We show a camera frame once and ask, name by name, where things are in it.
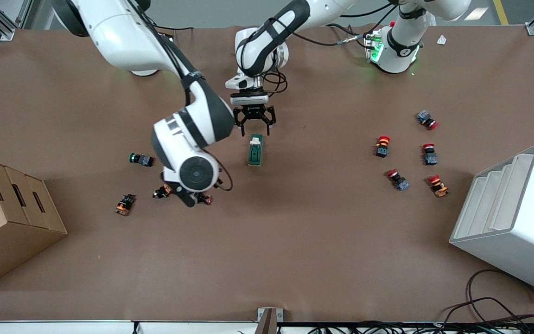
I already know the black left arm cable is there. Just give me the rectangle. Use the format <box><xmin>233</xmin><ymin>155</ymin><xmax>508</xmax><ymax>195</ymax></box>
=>
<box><xmin>237</xmin><ymin>0</ymin><xmax>400</xmax><ymax>98</ymax></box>

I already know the brown cardboard box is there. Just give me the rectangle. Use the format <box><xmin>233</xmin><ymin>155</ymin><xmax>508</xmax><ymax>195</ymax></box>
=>
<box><xmin>0</xmin><ymin>155</ymin><xmax>68</xmax><ymax>292</ymax></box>

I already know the white stepped bin rack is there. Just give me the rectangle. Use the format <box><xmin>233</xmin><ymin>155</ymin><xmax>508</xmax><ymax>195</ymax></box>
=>
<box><xmin>449</xmin><ymin>143</ymin><xmax>534</xmax><ymax>298</ymax></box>

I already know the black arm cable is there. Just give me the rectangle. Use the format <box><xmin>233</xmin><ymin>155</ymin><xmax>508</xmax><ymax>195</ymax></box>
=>
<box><xmin>237</xmin><ymin>0</ymin><xmax>400</xmax><ymax>98</ymax></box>
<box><xmin>128</xmin><ymin>0</ymin><xmax>233</xmax><ymax>192</ymax></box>

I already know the black left base cable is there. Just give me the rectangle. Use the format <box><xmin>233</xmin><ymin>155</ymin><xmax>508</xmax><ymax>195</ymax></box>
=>
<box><xmin>325</xmin><ymin>23</ymin><xmax>379</xmax><ymax>49</ymax></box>

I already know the metal table edge bracket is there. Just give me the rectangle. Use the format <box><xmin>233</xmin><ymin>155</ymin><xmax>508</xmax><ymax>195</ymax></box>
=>
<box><xmin>257</xmin><ymin>308</ymin><xmax>284</xmax><ymax>334</ymax></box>

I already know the black cable along edge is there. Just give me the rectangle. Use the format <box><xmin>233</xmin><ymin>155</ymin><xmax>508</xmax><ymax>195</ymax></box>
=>
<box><xmin>290</xmin><ymin>297</ymin><xmax>534</xmax><ymax>334</ymax></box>

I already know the green load switch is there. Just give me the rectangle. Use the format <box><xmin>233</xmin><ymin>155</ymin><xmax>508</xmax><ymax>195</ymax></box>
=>
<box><xmin>248</xmin><ymin>134</ymin><xmax>265</xmax><ymax>167</ymax></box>

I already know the red button orange collar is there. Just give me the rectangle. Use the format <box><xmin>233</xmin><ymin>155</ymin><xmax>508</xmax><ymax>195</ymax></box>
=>
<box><xmin>375</xmin><ymin>135</ymin><xmax>391</xmax><ymax>159</ymax></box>

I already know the white table edge rail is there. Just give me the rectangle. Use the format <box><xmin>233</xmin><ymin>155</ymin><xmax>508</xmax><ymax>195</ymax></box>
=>
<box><xmin>0</xmin><ymin>320</ymin><xmax>534</xmax><ymax>334</ymax></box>

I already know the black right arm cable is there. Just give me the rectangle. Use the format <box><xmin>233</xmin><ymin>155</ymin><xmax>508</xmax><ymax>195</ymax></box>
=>
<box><xmin>128</xmin><ymin>0</ymin><xmax>233</xmax><ymax>192</ymax></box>

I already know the brown paper table cover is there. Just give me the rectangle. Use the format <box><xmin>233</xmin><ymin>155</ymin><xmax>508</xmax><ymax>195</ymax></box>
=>
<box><xmin>0</xmin><ymin>23</ymin><xmax>534</xmax><ymax>323</ymax></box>

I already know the green pushbutton with blue block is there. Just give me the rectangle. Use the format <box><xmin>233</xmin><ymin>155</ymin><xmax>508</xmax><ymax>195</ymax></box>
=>
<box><xmin>128</xmin><ymin>152</ymin><xmax>154</xmax><ymax>167</ymax></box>

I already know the red pushbutton with blue block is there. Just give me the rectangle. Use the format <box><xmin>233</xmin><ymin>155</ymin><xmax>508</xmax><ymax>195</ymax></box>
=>
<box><xmin>423</xmin><ymin>143</ymin><xmax>439</xmax><ymax>166</ymax></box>
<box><xmin>416</xmin><ymin>110</ymin><xmax>439</xmax><ymax>130</ymax></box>
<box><xmin>386</xmin><ymin>169</ymin><xmax>410</xmax><ymax>192</ymax></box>

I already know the black looped floor cable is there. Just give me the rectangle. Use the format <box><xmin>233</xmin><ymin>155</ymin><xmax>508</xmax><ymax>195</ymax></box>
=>
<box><xmin>465</xmin><ymin>269</ymin><xmax>534</xmax><ymax>325</ymax></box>

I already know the red button exposed orange block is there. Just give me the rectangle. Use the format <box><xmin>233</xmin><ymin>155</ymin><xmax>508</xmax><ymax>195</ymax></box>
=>
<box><xmin>428</xmin><ymin>175</ymin><xmax>450</xmax><ymax>198</ymax></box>

